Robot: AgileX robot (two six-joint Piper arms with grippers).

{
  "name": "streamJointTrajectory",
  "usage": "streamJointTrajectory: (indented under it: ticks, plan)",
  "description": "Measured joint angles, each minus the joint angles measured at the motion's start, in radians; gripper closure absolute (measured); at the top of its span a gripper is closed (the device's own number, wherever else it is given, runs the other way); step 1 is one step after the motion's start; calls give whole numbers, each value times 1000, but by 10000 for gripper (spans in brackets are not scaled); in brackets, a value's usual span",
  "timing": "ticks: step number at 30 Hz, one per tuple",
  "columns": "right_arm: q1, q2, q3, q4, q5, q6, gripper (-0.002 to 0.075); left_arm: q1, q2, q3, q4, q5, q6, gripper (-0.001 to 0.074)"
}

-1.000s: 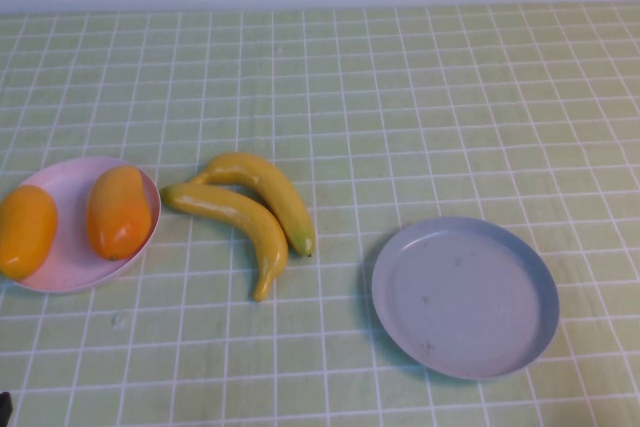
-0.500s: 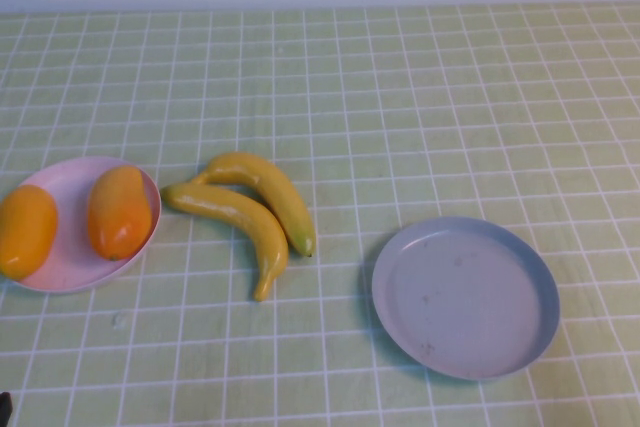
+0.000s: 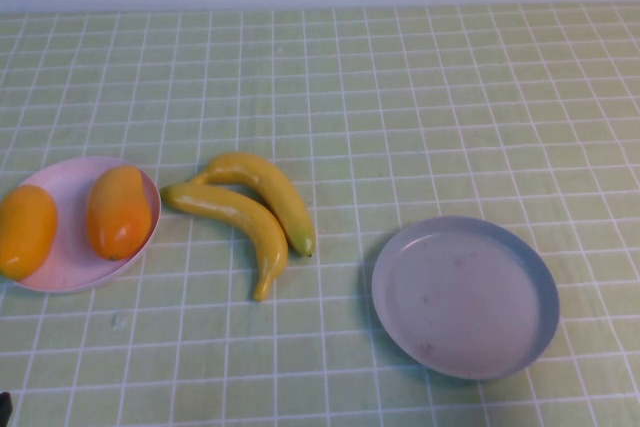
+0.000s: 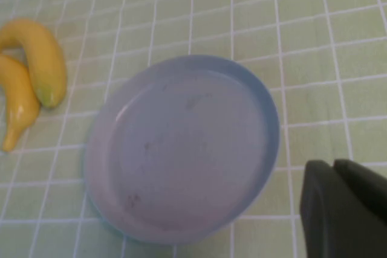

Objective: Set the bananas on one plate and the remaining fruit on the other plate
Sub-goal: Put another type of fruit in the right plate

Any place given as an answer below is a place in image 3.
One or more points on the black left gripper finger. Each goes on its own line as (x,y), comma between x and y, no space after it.
(5,407)

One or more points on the oblong orange toy mango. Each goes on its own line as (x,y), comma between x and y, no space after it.
(25,232)

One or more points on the curved yellow-orange toy mango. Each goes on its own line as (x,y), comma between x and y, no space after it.
(120,217)

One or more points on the yellow toy banana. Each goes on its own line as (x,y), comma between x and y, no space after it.
(230,209)
(275,187)

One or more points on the pink round plate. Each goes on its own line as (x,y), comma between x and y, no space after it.
(70,227)

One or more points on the blue round plate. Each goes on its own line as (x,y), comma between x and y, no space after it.
(465,297)

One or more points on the green checked tablecloth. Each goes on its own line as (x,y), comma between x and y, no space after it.
(400,112)

